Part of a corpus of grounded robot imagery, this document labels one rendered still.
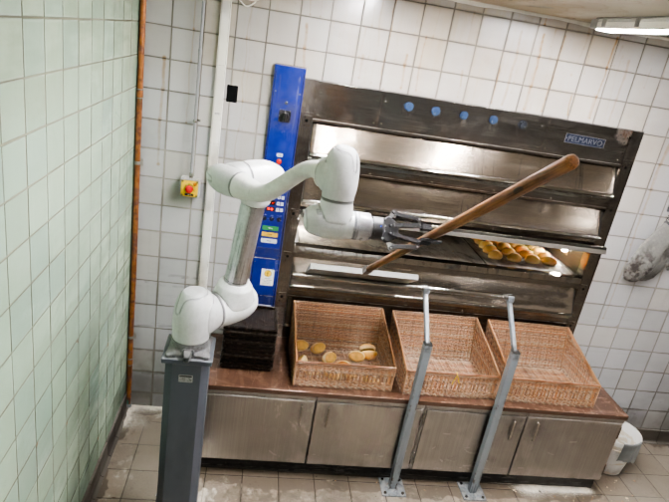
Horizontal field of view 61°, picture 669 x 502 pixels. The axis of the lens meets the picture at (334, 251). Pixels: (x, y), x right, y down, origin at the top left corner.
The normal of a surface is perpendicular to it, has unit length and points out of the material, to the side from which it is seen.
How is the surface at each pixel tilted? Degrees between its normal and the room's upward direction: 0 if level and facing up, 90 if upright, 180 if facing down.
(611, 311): 90
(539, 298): 70
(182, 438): 90
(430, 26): 90
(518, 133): 90
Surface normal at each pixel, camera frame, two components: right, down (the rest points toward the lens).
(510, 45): 0.10, 0.37
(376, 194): 0.14, 0.04
